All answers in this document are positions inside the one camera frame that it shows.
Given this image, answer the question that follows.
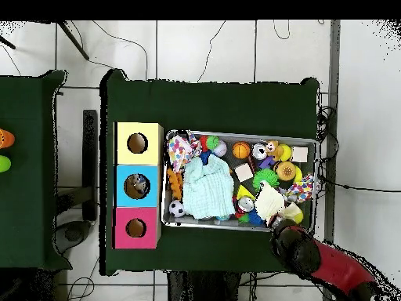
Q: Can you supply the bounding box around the silver mesh bin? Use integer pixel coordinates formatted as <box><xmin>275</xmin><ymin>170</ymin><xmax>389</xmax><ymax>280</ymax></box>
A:
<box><xmin>161</xmin><ymin>129</ymin><xmax>319</xmax><ymax>233</ymax></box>

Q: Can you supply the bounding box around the polka dot paper napkin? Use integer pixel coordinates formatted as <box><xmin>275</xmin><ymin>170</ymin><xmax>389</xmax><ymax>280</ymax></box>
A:
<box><xmin>167</xmin><ymin>132</ymin><xmax>201</xmax><ymax>173</ymax></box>

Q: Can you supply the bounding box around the cream muslin cloth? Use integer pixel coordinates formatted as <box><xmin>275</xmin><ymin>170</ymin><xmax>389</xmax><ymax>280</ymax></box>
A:
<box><xmin>255</xmin><ymin>181</ymin><xmax>305</xmax><ymax>225</ymax></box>

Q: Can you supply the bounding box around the black panel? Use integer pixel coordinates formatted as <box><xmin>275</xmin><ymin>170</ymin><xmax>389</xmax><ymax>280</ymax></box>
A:
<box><xmin>81</xmin><ymin>109</ymin><xmax>99</xmax><ymax>222</ymax></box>

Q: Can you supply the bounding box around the green spiky ball with eyes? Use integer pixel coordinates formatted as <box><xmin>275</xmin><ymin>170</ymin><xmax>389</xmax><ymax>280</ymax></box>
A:
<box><xmin>252</xmin><ymin>168</ymin><xmax>280</xmax><ymax>192</ymax></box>

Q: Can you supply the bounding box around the light blue muslin cloth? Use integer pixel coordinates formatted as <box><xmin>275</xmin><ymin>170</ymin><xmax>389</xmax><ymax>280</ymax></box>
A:
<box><xmin>182</xmin><ymin>154</ymin><xmax>236</xmax><ymax>220</ymax></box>

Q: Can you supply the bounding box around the small orange basketball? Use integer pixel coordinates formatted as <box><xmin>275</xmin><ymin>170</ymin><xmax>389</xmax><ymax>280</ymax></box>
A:
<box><xmin>232</xmin><ymin>141</ymin><xmax>251</xmax><ymax>160</ymax></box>

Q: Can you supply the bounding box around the brown monkey plush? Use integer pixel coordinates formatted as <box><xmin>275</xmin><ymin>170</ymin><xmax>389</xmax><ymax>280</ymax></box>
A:
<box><xmin>265</xmin><ymin>140</ymin><xmax>284</xmax><ymax>161</ymax></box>

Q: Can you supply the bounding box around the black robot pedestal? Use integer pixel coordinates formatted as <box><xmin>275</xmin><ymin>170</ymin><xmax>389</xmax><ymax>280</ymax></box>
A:
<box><xmin>167</xmin><ymin>270</ymin><xmax>242</xmax><ymax>301</ymax></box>

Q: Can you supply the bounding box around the small soccer ball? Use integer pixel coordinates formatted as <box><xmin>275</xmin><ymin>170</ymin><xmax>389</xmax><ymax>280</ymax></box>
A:
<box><xmin>168</xmin><ymin>200</ymin><xmax>186</xmax><ymax>218</ymax></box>

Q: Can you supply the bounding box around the grey round base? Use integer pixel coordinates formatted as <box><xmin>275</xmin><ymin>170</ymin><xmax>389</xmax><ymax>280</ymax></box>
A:
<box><xmin>54</xmin><ymin>219</ymin><xmax>93</xmax><ymax>256</ymax></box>

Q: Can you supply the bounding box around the pale wooden cube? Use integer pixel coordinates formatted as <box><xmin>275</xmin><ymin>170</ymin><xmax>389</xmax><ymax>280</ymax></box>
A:
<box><xmin>233</xmin><ymin>162</ymin><xmax>255</xmax><ymax>183</ymax></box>

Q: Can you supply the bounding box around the thin black floor cable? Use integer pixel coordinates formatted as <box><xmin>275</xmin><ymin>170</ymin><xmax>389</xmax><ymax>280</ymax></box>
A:
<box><xmin>197</xmin><ymin>20</ymin><xmax>226</xmax><ymax>83</ymax></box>
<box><xmin>92</xmin><ymin>20</ymin><xmax>149</xmax><ymax>79</ymax></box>

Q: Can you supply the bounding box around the wooden box with three holes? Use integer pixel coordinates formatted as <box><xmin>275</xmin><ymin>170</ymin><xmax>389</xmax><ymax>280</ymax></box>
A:
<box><xmin>111</xmin><ymin>121</ymin><xmax>164</xmax><ymax>250</ymax></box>

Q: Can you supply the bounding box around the black tripod leg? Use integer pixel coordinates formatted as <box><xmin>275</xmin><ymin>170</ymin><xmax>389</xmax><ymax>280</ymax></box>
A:
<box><xmin>0</xmin><ymin>34</ymin><xmax>16</xmax><ymax>50</ymax></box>
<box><xmin>56</xmin><ymin>20</ymin><xmax>91</xmax><ymax>61</ymax></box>

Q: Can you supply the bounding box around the dark green table cloth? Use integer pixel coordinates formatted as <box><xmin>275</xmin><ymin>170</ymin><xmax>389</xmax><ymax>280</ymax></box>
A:
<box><xmin>0</xmin><ymin>69</ymin><xmax>74</xmax><ymax>271</ymax></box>
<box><xmin>99</xmin><ymin>68</ymin><xmax>320</xmax><ymax>280</ymax></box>

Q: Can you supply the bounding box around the black cable with connector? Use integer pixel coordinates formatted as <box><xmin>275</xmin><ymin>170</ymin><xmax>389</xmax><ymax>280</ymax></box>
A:
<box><xmin>316</xmin><ymin>175</ymin><xmax>401</xmax><ymax>193</ymax></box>

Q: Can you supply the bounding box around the orange plastic object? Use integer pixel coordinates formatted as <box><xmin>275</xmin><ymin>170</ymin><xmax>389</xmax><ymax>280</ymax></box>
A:
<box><xmin>0</xmin><ymin>128</ymin><xmax>16</xmax><ymax>150</ymax></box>

